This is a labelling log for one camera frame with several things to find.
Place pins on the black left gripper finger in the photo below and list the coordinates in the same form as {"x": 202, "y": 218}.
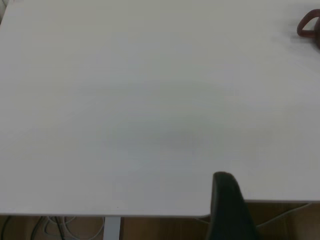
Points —
{"x": 227, "y": 212}

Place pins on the red ceramic mug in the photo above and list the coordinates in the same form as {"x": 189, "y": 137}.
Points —
{"x": 300, "y": 27}

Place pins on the white table leg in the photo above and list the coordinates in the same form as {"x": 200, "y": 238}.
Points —
{"x": 113, "y": 228}

